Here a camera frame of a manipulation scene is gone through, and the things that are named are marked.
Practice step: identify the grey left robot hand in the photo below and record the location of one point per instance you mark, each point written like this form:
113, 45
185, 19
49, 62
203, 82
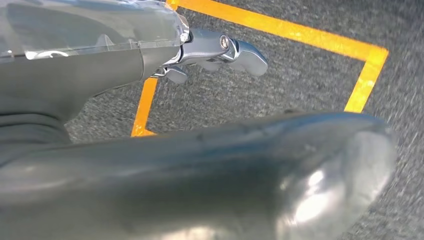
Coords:
165, 192

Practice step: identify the yellow floor tape square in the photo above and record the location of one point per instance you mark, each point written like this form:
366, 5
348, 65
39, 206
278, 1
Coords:
298, 33

